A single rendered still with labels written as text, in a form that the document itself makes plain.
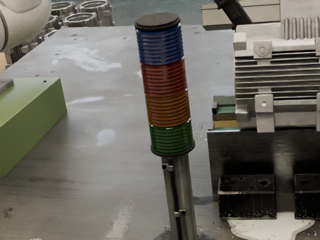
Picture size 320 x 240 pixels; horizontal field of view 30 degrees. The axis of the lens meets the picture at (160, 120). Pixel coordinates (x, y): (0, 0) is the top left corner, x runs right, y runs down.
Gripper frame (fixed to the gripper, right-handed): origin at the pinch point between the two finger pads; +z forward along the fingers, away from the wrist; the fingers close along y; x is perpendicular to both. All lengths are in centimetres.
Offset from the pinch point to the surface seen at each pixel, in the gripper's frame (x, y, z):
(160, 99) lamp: 6.6, -39.0, -5.4
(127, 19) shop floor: 156, 375, 37
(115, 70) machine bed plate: 51, 53, 6
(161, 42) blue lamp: 1.8, -38.8, -11.7
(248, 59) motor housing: 0.1, -13.2, 4.2
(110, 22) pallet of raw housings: 110, 222, 13
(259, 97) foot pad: 1.1, -17.8, 9.5
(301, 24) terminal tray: -9.9, -9.2, 5.0
